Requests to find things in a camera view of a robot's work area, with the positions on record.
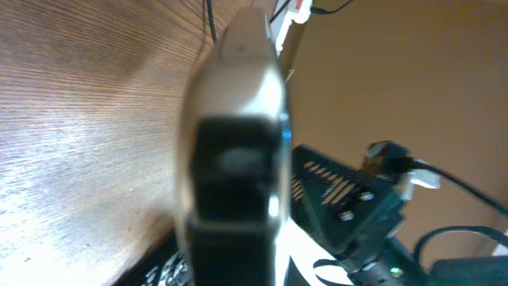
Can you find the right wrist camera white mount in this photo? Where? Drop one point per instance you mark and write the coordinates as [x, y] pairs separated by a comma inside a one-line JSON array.
[[390, 162]]

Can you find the white power strip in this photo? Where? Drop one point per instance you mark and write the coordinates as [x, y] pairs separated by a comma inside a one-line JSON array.
[[287, 12]]

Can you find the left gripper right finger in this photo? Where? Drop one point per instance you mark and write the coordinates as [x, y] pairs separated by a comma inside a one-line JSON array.
[[234, 173]]

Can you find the black smartphone with white circles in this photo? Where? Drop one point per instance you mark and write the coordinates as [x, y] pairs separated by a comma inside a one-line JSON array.
[[240, 78]]

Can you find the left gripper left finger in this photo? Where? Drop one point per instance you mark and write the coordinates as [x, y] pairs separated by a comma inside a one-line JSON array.
[[163, 264]]

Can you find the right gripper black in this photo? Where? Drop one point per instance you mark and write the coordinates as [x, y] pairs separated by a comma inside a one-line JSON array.
[[349, 213]]

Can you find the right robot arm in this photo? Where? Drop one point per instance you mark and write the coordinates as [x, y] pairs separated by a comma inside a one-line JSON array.
[[396, 265]]

